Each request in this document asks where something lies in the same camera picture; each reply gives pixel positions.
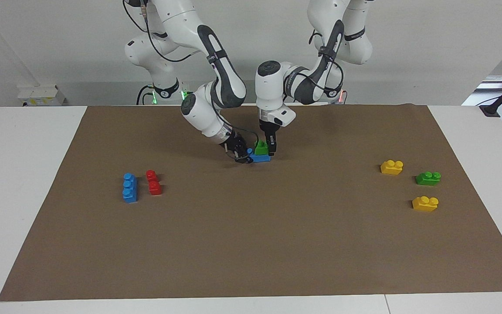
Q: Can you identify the brown paper table mat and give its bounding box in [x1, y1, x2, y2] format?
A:
[0, 103, 502, 302]

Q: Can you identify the yellow toy brick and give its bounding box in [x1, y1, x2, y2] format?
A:
[380, 160, 404, 176]
[412, 196, 439, 213]

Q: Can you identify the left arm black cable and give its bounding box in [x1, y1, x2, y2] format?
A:
[308, 26, 345, 99]

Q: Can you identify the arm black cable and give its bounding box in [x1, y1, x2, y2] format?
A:
[122, 0, 256, 163]
[308, 26, 345, 99]

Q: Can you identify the black right base cable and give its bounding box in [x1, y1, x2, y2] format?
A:
[136, 84, 156, 106]

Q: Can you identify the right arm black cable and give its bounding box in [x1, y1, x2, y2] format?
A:
[122, 0, 256, 163]

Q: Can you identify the white wall socket box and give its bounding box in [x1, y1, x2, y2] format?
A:
[18, 85, 65, 106]

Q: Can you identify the grey metal window frame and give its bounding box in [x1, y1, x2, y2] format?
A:
[462, 75, 502, 107]

